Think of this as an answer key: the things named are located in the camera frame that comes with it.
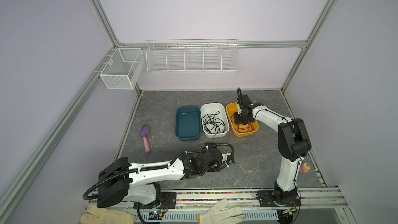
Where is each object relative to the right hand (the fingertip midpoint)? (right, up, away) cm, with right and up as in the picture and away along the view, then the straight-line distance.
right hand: (238, 121), depth 98 cm
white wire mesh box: (-74, +34, +2) cm, 82 cm away
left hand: (-16, -13, -20) cm, 28 cm away
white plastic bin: (-19, +8, +8) cm, 22 cm away
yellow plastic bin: (-2, +8, +6) cm, 11 cm away
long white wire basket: (-29, +42, +1) cm, 51 cm away
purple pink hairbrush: (-60, -6, -1) cm, 60 cm away
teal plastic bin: (-32, -1, +2) cm, 32 cm away
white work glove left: (-70, -40, -28) cm, 86 cm away
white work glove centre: (-15, -40, -28) cm, 51 cm away
